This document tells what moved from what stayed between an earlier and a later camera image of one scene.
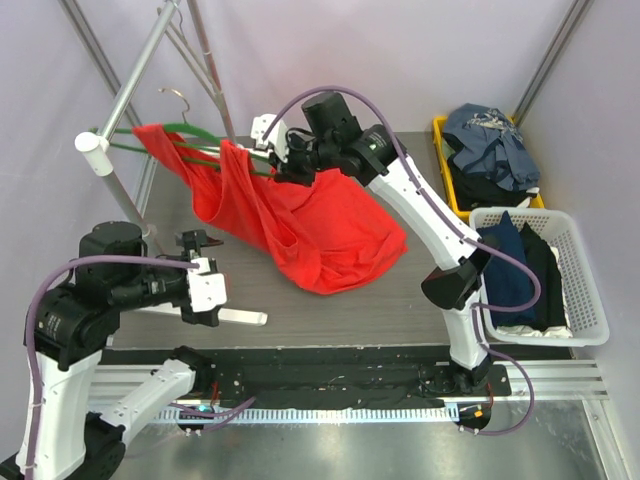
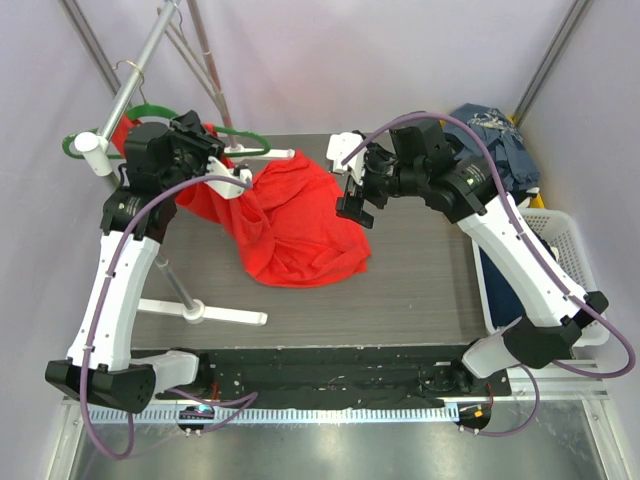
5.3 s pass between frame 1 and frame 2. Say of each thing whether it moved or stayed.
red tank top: moved
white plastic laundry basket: stayed
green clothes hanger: moved
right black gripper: moved
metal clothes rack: stayed
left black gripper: moved
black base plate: stayed
